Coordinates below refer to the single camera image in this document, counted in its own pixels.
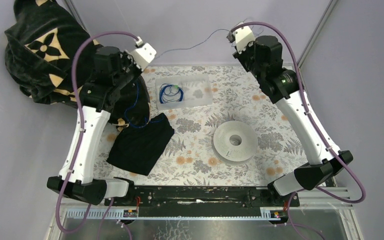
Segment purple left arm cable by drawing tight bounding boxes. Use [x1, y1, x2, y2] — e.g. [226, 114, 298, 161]
[55, 31, 143, 235]

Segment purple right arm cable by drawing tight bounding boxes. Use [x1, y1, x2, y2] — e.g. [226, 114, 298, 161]
[230, 21, 367, 240]

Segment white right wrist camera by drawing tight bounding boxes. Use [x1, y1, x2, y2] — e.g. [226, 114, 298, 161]
[226, 26, 256, 55]

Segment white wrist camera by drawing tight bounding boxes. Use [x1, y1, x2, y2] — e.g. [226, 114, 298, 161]
[130, 36, 157, 72]
[226, 26, 256, 55]

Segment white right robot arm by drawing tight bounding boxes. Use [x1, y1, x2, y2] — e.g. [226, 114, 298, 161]
[232, 35, 354, 206]

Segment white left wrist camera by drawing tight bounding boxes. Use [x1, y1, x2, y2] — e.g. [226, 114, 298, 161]
[130, 36, 157, 72]

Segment coiled blue cable green tie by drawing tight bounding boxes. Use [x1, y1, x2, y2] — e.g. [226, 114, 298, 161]
[158, 83, 185, 104]

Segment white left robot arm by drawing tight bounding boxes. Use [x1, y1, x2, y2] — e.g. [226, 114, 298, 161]
[47, 44, 156, 206]

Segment black folded cloth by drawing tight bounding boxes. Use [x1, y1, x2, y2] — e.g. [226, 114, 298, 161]
[106, 113, 175, 176]

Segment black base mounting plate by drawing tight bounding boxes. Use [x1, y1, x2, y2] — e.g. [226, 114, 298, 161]
[112, 185, 300, 218]

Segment aluminium frame rails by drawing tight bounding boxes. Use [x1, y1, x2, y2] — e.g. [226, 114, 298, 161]
[46, 185, 363, 240]

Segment black patterned plush blanket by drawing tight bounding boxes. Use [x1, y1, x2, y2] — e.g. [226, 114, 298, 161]
[4, 0, 150, 128]

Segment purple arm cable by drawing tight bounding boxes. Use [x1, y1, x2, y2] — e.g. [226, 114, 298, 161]
[230, 21, 367, 240]
[55, 31, 143, 235]

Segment white perforated spool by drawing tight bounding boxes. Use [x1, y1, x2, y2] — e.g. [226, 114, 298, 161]
[212, 120, 258, 166]

